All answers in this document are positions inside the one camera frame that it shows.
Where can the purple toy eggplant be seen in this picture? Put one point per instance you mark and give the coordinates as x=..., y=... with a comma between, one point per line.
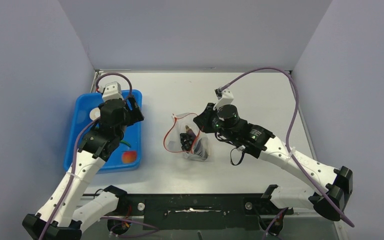
x=201, y=151

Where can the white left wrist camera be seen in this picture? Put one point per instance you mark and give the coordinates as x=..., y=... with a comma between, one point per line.
x=111, y=91

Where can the red yellow toy peach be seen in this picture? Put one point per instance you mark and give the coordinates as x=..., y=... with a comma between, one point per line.
x=129, y=157

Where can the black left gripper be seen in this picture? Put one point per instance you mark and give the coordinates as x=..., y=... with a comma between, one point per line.
x=134, y=116

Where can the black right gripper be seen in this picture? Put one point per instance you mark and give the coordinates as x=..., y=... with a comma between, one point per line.
x=203, y=120

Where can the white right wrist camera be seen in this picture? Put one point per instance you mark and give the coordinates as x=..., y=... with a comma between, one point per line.
x=224, y=97

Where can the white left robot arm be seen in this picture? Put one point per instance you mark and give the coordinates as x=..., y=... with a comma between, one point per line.
x=60, y=218

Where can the clear zip top bag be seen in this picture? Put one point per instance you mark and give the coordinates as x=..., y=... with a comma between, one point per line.
x=171, y=140

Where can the black toy grape bunch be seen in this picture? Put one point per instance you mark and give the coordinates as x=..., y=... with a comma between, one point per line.
x=188, y=140

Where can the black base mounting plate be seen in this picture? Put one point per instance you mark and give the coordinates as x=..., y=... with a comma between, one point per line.
x=199, y=211

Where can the green toy chili pepper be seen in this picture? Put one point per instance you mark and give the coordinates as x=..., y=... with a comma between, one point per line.
x=125, y=143

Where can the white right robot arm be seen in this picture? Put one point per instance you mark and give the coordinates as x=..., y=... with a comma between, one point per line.
x=332, y=186

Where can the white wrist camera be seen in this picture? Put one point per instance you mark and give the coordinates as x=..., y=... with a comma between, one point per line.
x=111, y=91
x=224, y=97

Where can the white round toy slice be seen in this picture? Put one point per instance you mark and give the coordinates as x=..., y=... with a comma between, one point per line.
x=94, y=114

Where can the blue plastic bin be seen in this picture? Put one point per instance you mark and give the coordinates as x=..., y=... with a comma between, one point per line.
x=133, y=135

